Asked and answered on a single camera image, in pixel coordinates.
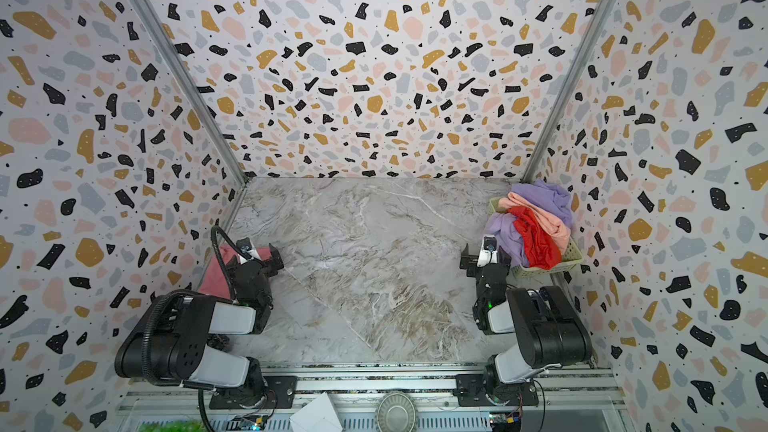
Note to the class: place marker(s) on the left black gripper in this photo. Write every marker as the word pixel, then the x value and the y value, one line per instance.
pixel 267 260

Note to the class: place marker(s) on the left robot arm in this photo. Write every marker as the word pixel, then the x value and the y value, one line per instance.
pixel 182 339

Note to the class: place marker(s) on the red t-shirt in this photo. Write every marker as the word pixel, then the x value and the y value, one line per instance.
pixel 539 248

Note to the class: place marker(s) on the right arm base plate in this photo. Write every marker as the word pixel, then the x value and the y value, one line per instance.
pixel 475 390

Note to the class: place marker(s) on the purple t-shirt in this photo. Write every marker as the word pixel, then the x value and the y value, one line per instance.
pixel 549 196

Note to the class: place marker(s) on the right aluminium corner post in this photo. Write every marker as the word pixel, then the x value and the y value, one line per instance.
pixel 592 34

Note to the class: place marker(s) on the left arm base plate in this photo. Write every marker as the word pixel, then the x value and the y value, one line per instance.
pixel 271 393

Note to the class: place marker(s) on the aluminium corner post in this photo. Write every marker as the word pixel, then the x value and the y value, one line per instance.
pixel 165 47
pixel 592 34

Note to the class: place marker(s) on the folded pink t-shirt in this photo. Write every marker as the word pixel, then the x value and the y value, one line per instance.
pixel 214 282

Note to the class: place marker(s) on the green plastic basket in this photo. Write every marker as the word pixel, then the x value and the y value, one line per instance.
pixel 501 226

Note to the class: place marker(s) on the white paper sheet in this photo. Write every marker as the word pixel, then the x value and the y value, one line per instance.
pixel 320 415

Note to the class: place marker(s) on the small electronics board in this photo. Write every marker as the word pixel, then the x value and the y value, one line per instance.
pixel 251 422

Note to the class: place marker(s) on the left aluminium corner post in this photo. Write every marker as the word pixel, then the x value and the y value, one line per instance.
pixel 165 47

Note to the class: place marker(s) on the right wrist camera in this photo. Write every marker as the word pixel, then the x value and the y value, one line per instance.
pixel 488 253

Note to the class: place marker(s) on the peach t-shirt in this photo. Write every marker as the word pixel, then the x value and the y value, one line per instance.
pixel 554 226

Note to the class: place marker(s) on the green artificial grass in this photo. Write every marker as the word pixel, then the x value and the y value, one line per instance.
pixel 172 426

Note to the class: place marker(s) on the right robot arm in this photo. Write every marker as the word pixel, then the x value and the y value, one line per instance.
pixel 547 332

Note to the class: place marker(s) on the aluminium frame rail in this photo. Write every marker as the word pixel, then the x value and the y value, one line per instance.
pixel 571 399

